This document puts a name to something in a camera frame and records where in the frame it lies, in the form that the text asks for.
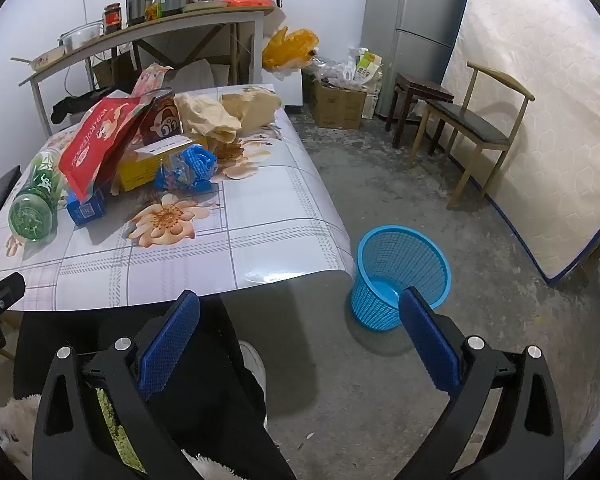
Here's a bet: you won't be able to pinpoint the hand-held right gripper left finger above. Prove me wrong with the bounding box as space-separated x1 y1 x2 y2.
31 289 203 480

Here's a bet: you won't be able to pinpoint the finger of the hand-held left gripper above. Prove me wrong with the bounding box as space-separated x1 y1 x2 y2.
0 272 27 328

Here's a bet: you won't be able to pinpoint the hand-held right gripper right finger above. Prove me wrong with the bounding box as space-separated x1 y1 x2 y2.
398 286 566 480

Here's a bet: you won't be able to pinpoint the green plastic bottle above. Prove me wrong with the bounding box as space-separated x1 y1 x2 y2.
7 149 71 245

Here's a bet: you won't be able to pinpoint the blue mesh wastebasket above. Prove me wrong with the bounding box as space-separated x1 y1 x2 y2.
350 226 452 332

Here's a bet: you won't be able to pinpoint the small blue box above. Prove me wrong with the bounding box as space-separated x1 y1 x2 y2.
66 187 108 226

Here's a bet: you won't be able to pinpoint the yellow cardboard box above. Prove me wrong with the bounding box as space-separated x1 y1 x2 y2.
117 135 211 192

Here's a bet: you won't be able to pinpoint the blue plastic bag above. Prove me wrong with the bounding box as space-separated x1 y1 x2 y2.
153 144 219 195

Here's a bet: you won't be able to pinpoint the red snack bag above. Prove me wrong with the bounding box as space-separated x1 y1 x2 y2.
59 96 156 201

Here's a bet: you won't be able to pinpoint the brown cartoon can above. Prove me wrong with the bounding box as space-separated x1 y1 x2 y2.
139 89 181 146

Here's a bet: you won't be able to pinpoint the beige cloth rag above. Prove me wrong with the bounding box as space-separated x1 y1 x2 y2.
174 92 243 148

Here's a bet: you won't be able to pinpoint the beige paper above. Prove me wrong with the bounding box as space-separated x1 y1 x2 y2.
221 87 283 133

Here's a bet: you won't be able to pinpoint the pink printed plastic bag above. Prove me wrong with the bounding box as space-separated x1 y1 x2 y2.
130 63 175 98

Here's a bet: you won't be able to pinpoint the fluffy green white robe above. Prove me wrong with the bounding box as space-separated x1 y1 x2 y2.
0 387 241 480

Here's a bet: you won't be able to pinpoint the person's white shoe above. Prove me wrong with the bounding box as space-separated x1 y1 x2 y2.
237 340 267 428

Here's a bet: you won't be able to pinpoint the black seat wooden chair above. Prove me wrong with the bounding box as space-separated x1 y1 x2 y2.
0 165 22 251

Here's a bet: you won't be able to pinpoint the floral tablecloth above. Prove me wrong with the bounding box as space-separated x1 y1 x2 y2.
0 87 355 311

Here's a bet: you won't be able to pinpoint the black cloth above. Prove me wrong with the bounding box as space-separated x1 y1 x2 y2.
50 87 116 126

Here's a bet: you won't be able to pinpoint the wooden chair with dark seat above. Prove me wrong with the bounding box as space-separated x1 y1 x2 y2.
407 61 536 211

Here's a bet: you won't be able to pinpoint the floral serving dish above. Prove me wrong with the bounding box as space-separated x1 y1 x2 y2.
11 46 68 72

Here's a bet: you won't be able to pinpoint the small cardboard box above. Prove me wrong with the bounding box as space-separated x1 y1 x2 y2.
92 57 136 93

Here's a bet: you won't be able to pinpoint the dark wooden stool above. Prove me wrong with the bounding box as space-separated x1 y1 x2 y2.
385 72 456 148

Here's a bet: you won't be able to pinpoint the large cardboard box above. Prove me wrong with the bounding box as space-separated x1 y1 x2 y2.
302 72 368 131

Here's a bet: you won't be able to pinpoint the white mattress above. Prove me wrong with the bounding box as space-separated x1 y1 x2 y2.
440 0 600 286

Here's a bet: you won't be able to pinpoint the white sack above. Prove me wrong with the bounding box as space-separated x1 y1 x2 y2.
172 59 216 92

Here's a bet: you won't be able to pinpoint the glass pot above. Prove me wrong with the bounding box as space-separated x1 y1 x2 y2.
57 21 105 53

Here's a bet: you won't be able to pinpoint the white cabinet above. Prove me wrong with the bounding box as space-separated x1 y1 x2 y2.
267 69 305 108

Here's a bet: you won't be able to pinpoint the green white package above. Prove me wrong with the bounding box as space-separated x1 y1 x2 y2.
350 47 384 86

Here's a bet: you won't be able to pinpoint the clear plastic bags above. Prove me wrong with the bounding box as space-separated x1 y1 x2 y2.
310 57 356 88

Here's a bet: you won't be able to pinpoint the dark jar with red lid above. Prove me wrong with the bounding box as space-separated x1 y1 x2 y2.
103 3 122 35

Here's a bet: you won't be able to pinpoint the yellow plastic bag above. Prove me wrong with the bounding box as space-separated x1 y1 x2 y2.
261 27 320 72

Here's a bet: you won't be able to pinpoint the grey side table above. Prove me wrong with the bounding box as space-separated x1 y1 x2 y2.
11 2 276 136

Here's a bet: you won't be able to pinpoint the grey refrigerator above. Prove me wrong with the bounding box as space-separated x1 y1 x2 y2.
361 0 470 121

